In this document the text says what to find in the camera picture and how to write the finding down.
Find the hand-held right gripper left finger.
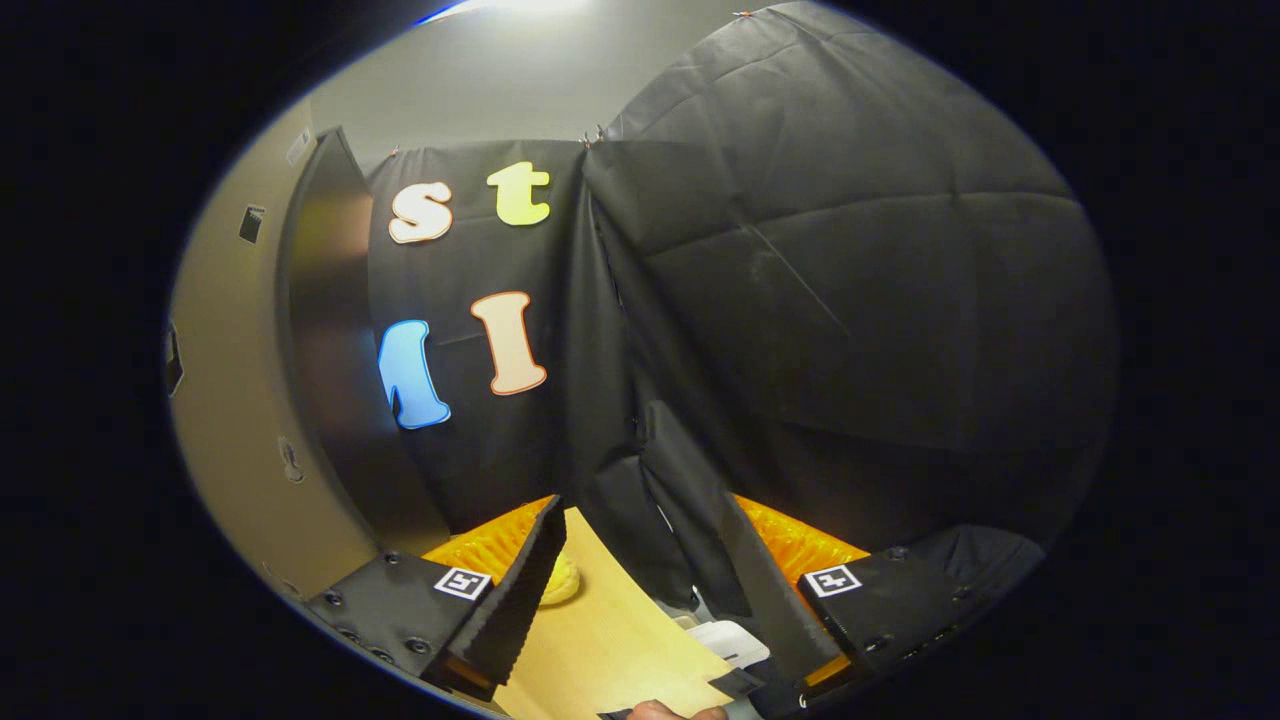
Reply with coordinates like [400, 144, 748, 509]
[305, 494, 569, 701]

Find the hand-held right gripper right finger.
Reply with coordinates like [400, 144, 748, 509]
[720, 494, 1001, 706]

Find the yellow round sponge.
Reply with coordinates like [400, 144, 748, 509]
[540, 548, 583, 607]

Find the white plastic object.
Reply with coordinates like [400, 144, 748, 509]
[685, 620, 773, 669]

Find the black backdrop cloth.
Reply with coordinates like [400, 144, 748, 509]
[365, 0, 1121, 611]

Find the ceiling light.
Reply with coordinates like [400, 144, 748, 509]
[415, 0, 591, 26]

